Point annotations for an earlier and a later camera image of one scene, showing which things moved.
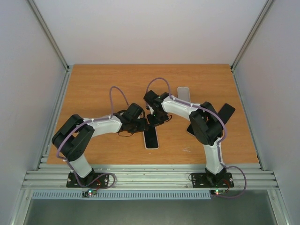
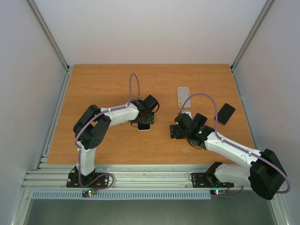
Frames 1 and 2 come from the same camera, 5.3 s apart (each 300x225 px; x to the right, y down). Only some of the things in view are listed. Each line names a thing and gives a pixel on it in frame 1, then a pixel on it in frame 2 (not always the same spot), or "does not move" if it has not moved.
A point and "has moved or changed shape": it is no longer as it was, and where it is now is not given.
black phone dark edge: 150,138 has moved or changed shape
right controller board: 216,192 does not move
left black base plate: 93,180 does not move
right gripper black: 158,117 → 176,131
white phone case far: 183,93 does not move
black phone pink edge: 226,112 does not move
